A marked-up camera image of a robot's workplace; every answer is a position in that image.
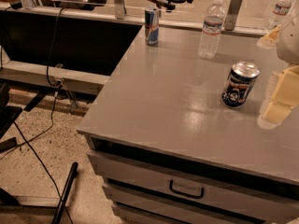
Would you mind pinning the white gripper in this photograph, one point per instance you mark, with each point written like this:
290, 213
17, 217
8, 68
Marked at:
290, 39

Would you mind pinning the clear plastic water bottle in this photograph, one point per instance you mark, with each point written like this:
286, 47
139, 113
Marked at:
211, 31

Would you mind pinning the dark blue soda can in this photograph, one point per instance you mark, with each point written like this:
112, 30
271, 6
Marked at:
239, 83

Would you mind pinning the blue silver redbull can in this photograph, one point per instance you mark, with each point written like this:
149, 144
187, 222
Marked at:
151, 25

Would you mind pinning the grey drawer cabinet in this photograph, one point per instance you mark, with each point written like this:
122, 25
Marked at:
160, 117

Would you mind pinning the black stand leg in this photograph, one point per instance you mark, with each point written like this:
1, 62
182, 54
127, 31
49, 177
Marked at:
61, 207

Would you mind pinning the grey metal bracket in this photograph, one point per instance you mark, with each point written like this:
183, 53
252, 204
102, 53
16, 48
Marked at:
232, 14

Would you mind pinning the black drawer handle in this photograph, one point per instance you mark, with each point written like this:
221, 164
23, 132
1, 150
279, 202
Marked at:
186, 192

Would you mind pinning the grey metal post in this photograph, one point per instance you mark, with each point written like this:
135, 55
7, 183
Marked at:
120, 11

